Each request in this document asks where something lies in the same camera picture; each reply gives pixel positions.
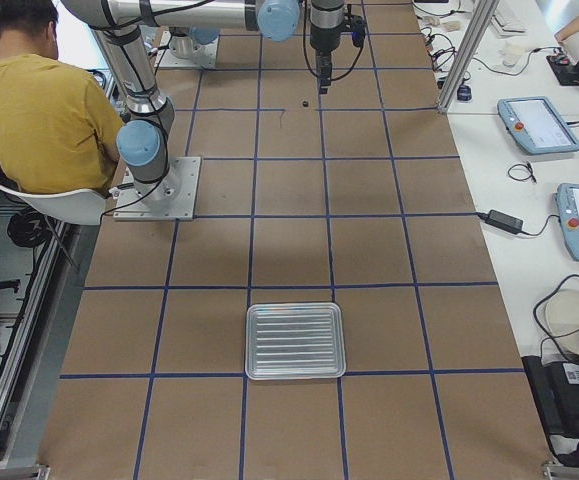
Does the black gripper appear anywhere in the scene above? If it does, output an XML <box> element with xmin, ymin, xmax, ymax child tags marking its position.
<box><xmin>309</xmin><ymin>0</ymin><xmax>367</xmax><ymax>94</ymax></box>

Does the ribbed metal tray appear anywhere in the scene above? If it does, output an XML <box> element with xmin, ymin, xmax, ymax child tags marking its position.
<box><xmin>245</xmin><ymin>302</ymin><xmax>346</xmax><ymax>381</ymax></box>

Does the white keyboard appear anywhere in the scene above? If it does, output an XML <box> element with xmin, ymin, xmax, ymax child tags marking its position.
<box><xmin>491</xmin><ymin>0</ymin><xmax>527</xmax><ymax>37</ymax></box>

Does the blue teach pendant far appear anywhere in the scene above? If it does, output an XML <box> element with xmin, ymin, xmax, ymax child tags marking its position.
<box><xmin>497</xmin><ymin>96</ymin><xmax>579</xmax><ymax>155</ymax></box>

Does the black power adapter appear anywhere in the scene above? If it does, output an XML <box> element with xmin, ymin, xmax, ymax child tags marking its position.
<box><xmin>485</xmin><ymin>210</ymin><xmax>523</xmax><ymax>235</ymax></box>

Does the person in yellow shirt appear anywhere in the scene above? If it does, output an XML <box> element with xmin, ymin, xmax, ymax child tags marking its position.
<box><xmin>0</xmin><ymin>1</ymin><xmax>123</xmax><ymax>194</ymax></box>

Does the white chair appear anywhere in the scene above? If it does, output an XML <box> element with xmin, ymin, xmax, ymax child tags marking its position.
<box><xmin>0</xmin><ymin>184</ymin><xmax>106</xmax><ymax>226</ymax></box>

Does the black device with label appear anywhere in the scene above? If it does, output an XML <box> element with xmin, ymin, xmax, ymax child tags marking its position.
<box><xmin>522</xmin><ymin>356</ymin><xmax>579</xmax><ymax>438</ymax></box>

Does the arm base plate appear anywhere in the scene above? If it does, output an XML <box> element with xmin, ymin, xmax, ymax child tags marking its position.
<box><xmin>112</xmin><ymin>157</ymin><xmax>201</xmax><ymax>221</ymax></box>
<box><xmin>155</xmin><ymin>31</ymin><xmax>219</xmax><ymax>70</ymax></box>

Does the aluminium frame post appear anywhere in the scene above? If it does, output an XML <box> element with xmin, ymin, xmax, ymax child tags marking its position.
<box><xmin>438</xmin><ymin>0</ymin><xmax>499</xmax><ymax>113</ymax></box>

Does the black cable loop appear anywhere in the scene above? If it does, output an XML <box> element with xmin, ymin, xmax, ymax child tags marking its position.
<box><xmin>507</xmin><ymin>160</ymin><xmax>538</xmax><ymax>185</ymax></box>

